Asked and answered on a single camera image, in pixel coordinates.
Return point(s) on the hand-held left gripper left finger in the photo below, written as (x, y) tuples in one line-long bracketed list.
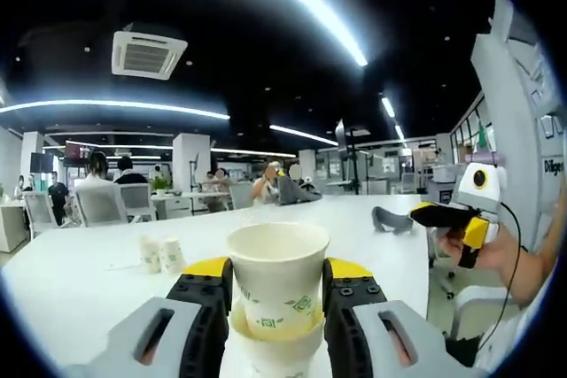
[(133, 334)]

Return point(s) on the reddish wall display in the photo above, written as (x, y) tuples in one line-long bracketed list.
[(80, 150)]

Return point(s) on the person's dark trousers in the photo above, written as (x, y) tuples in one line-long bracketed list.
[(463, 351)]

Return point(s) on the white mesh office chair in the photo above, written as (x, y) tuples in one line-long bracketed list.
[(139, 201), (99, 203), (40, 214)]

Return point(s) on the straight ceiling light strip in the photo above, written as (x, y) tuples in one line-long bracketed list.
[(111, 103)]

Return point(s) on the purple handheld appliance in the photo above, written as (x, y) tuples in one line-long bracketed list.
[(485, 159)]

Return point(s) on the grey curved object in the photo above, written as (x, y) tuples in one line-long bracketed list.
[(392, 221)]

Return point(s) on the green hanging cloth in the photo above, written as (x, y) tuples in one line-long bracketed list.
[(483, 136)]

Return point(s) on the long curved ceiling light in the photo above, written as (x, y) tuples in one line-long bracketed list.
[(332, 17)]

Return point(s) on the small ceiling light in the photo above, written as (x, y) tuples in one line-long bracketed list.
[(388, 106), (400, 133)]

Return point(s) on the pale armrest office chair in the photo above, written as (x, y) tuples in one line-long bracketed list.
[(478, 296)]

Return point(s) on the potted green plant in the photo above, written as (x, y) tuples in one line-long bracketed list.
[(159, 184)]

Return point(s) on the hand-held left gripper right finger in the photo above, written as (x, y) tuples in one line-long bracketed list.
[(421, 338)]

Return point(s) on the white square pillar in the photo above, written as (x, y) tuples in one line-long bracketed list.
[(184, 152)]

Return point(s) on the white paper cup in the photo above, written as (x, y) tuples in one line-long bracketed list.
[(274, 356)]

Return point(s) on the small ceiling unit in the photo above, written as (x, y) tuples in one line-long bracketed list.
[(358, 131)]

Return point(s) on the dark grey bag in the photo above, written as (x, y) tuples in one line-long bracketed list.
[(297, 192)]

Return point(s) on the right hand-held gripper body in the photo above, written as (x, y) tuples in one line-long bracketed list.
[(480, 194)]

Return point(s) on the short ceiling light strip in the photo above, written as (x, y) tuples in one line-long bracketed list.
[(305, 134)]

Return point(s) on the person's right hand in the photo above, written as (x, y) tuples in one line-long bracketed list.
[(498, 256)]

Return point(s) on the ceiling air conditioner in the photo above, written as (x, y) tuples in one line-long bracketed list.
[(148, 52)]

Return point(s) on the white table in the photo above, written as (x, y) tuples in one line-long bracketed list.
[(88, 307)]

